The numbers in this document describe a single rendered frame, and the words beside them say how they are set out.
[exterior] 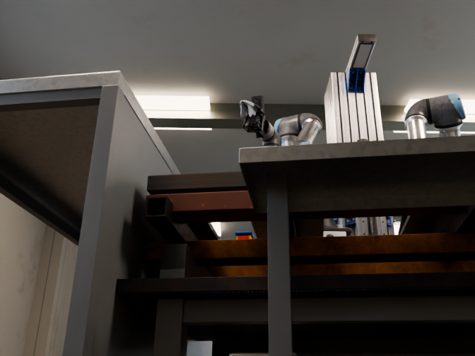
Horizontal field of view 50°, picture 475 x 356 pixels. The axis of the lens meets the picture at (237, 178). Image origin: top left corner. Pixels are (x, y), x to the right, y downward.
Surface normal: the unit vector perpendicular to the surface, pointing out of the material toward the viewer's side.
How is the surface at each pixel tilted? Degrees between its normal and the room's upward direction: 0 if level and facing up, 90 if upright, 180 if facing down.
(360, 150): 90
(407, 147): 90
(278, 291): 90
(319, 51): 180
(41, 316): 90
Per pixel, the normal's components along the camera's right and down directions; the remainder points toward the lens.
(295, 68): -0.01, 0.91
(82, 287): -0.15, -0.41
